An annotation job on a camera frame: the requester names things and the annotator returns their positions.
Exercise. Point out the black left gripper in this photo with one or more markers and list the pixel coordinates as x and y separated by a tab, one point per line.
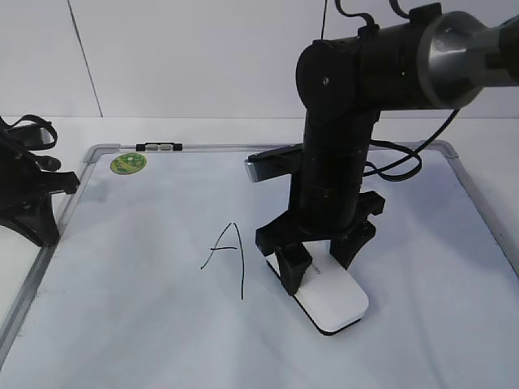
28	182

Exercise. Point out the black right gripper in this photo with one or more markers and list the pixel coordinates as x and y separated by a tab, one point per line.
343	222

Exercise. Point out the white board eraser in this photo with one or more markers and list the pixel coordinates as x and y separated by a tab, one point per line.
329	299

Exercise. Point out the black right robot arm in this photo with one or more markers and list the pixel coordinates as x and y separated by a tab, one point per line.
434	60

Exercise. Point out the round green magnet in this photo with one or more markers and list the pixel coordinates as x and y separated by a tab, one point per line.
129	163

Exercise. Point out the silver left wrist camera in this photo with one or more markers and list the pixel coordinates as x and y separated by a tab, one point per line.
33	137

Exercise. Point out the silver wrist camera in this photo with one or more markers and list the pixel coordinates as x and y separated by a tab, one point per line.
278	162
33	137

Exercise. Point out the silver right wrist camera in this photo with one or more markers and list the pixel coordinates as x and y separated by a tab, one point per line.
278	162

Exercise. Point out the white board with grey frame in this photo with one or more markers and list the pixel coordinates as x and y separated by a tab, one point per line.
157	283

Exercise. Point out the black hanging clip on frame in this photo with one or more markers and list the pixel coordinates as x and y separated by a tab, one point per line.
159	147

